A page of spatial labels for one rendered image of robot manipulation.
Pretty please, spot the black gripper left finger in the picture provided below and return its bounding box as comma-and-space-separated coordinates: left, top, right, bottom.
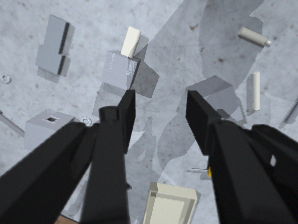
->
0, 89, 136, 224

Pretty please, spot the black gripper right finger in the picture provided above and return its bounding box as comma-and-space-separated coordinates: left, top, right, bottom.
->
185, 90, 298, 224

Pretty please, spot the cream shallow open tray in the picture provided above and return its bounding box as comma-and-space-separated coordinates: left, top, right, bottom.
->
142, 182, 197, 224

